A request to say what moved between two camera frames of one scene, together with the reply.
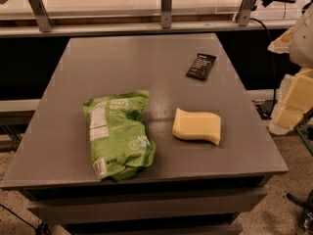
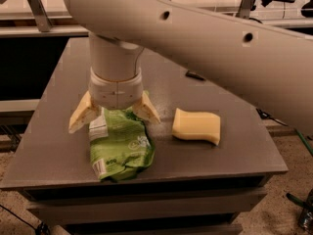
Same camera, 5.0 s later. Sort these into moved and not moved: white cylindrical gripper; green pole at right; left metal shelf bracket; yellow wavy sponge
Moved: white cylindrical gripper
Not moved: left metal shelf bracket; yellow wavy sponge; green pole at right
